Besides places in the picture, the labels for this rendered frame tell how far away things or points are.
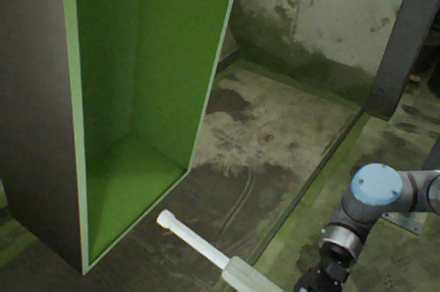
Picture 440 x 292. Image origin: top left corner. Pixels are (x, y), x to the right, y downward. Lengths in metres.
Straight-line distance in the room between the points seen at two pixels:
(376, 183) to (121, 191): 1.08
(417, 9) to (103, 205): 2.08
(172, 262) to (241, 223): 0.41
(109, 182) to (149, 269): 0.50
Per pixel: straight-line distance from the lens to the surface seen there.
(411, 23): 2.77
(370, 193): 0.89
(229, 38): 3.31
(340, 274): 0.86
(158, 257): 2.01
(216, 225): 2.10
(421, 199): 0.96
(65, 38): 0.76
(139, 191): 1.68
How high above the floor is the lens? 1.72
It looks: 39 degrees down
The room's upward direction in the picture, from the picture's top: 3 degrees clockwise
